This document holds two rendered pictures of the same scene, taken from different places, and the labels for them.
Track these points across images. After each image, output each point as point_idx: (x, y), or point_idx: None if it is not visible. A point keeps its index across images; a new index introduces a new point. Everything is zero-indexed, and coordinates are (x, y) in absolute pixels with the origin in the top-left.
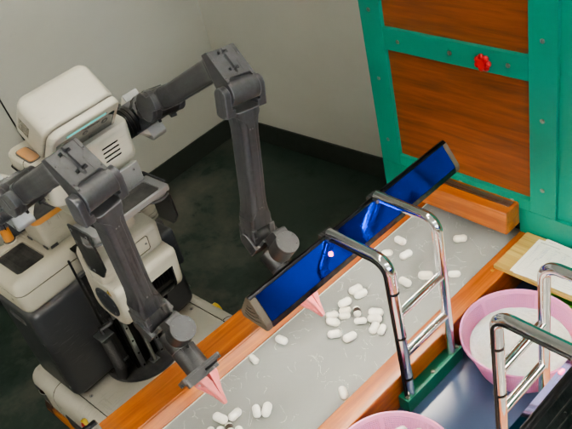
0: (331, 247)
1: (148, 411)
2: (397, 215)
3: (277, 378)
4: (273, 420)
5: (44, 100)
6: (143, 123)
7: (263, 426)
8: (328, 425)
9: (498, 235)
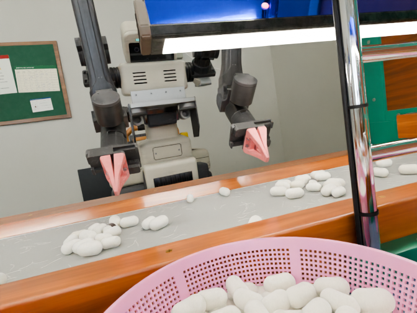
0: (269, 2)
1: (77, 207)
2: (370, 12)
3: (197, 210)
4: (156, 234)
5: (134, 23)
6: (197, 72)
7: (141, 236)
8: (203, 238)
9: None
